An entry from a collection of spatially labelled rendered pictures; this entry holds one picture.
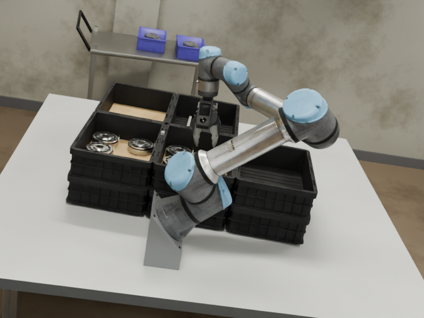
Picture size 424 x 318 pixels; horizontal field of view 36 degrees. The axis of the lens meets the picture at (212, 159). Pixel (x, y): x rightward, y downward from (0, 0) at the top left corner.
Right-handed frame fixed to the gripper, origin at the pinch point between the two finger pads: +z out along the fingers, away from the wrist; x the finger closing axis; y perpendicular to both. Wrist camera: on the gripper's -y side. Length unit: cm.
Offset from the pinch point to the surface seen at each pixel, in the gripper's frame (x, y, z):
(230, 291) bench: -12, -44, 32
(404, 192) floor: -138, 214, 119
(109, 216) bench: 33.2, -11.2, 26.0
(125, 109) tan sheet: 41, 64, 12
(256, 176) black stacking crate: -20.2, 18.2, 19.9
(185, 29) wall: 30, 250, 16
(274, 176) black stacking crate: -27.7, 20.8, 20.9
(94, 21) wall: 94, 245, 13
